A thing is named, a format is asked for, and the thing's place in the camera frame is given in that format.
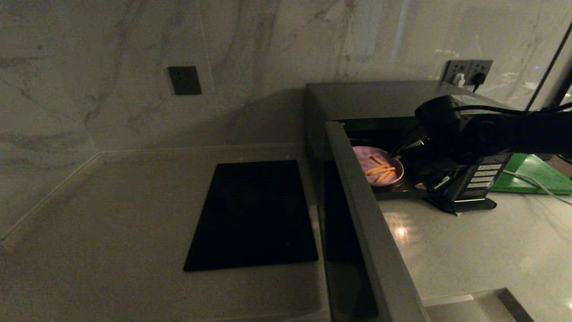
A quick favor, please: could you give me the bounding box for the dark pad under microwave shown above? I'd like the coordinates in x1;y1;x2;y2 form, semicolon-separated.
427;196;498;215

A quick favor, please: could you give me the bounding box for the silver Panasonic microwave oven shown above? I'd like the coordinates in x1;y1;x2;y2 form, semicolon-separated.
305;82;514;212

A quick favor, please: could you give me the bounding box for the dark grey single wall socket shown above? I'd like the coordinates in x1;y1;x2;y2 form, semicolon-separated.
168;66;202;95

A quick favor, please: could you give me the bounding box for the black glass microwave door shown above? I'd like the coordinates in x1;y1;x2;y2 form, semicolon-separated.
324;121;430;322

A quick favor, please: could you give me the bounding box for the light purple plate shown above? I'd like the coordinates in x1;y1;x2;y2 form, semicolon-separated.
352;146;405;186

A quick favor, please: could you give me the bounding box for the grey double wall socket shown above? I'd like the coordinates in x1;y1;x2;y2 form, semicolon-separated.
444;59;494;88

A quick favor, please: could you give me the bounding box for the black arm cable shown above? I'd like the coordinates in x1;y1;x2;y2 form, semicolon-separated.
451;103;572;116

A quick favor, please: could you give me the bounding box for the green cutting board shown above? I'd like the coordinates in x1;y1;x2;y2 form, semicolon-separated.
490;153;572;195

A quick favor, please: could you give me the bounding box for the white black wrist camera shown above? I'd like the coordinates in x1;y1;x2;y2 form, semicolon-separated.
429;174;453;192

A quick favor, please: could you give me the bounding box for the black glass induction cooktop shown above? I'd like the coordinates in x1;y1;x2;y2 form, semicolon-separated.
183;160;319;272

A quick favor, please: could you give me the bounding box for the white power cable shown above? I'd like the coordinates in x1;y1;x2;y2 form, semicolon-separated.
504;169;572;207

